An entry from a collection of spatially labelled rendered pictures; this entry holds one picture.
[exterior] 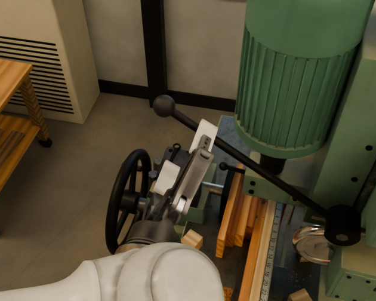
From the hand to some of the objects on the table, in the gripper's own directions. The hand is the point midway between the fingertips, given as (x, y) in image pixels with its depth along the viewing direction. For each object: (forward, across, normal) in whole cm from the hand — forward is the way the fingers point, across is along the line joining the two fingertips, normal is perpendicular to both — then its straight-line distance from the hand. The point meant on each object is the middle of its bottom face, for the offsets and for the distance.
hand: (188, 150), depth 74 cm
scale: (+14, -16, -29) cm, 36 cm away
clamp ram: (+14, -28, -18) cm, 36 cm away
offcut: (0, -29, -16) cm, 33 cm away
